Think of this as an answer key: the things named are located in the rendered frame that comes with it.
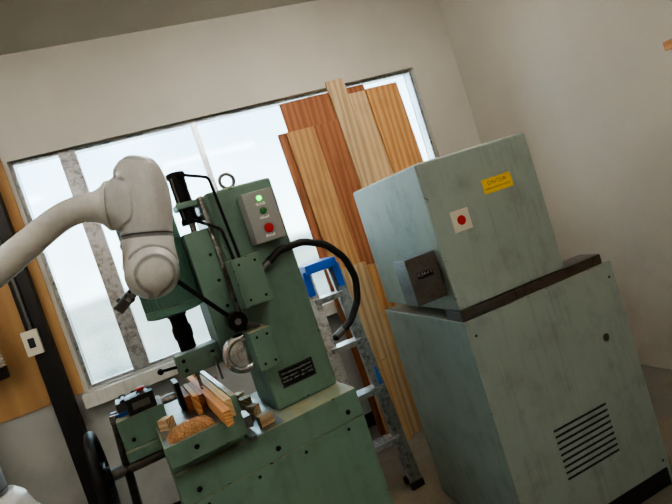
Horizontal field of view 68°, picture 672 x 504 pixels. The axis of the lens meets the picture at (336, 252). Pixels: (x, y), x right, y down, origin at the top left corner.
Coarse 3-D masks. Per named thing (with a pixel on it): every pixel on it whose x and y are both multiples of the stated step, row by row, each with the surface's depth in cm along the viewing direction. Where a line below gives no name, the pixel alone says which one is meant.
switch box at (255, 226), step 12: (252, 192) 153; (264, 192) 155; (240, 204) 155; (252, 204) 153; (264, 204) 154; (252, 216) 153; (276, 216) 156; (252, 228) 153; (276, 228) 156; (252, 240) 156; (264, 240) 154
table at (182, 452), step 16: (176, 400) 171; (176, 416) 152; (192, 416) 147; (208, 416) 142; (240, 416) 135; (160, 432) 141; (208, 432) 131; (224, 432) 133; (240, 432) 135; (144, 448) 144; (160, 448) 145; (176, 448) 128; (192, 448) 129; (208, 448) 131; (176, 464) 127
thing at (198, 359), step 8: (200, 344) 162; (208, 344) 158; (216, 344) 158; (184, 352) 157; (192, 352) 155; (200, 352) 156; (208, 352) 157; (176, 360) 153; (184, 360) 154; (192, 360) 155; (200, 360) 156; (208, 360) 157; (184, 368) 154; (192, 368) 155; (200, 368) 156; (184, 376) 154
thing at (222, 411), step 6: (192, 378) 178; (198, 384) 166; (210, 396) 146; (210, 402) 143; (216, 402) 138; (210, 408) 148; (216, 408) 135; (222, 408) 131; (228, 408) 129; (216, 414) 139; (222, 414) 128; (228, 414) 128; (222, 420) 132; (228, 420) 128; (228, 426) 128
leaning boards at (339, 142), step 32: (320, 96) 313; (352, 96) 318; (384, 96) 320; (288, 128) 305; (320, 128) 308; (352, 128) 313; (384, 128) 318; (288, 160) 300; (320, 160) 303; (352, 160) 312; (384, 160) 320; (416, 160) 323; (320, 192) 301; (352, 192) 311; (320, 224) 299; (352, 224) 309; (320, 256) 301; (352, 256) 303; (352, 288) 288; (384, 320) 292; (352, 352) 301; (384, 352) 290; (416, 416) 292
